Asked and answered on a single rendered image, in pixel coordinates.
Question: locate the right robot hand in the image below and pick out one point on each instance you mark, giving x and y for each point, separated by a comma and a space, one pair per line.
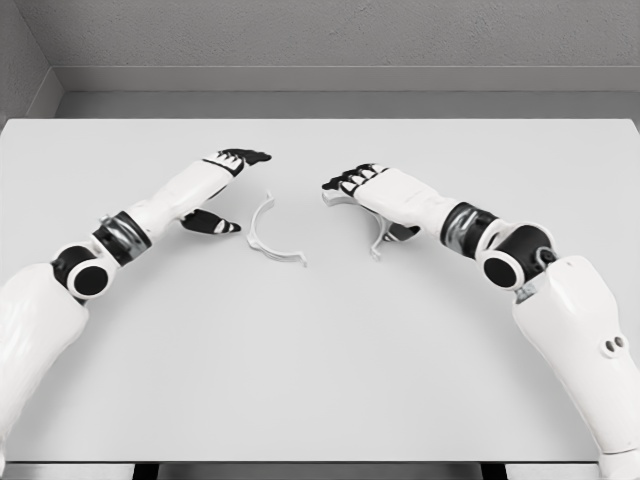
395, 192

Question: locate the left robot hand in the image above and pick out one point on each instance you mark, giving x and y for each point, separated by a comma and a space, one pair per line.
210, 177

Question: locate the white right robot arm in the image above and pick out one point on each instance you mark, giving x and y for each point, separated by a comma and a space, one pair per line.
565, 320

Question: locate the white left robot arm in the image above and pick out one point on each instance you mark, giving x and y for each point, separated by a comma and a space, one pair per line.
40, 310

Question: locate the thin white pipe clamp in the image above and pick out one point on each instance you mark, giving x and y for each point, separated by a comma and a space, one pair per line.
277, 257
378, 240

